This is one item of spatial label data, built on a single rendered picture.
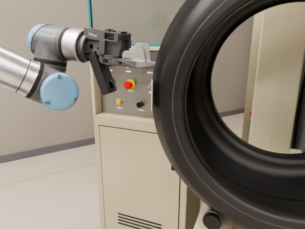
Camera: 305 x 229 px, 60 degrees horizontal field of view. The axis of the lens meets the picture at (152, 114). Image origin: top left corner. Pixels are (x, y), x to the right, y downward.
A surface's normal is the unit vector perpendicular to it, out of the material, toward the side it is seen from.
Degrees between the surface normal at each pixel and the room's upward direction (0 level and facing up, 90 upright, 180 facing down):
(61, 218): 0
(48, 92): 91
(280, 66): 90
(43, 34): 63
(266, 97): 90
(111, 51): 90
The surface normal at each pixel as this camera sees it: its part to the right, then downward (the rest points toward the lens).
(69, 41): -0.32, -0.01
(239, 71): 0.51, 0.25
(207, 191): -0.48, 0.39
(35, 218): 0.00, -0.96
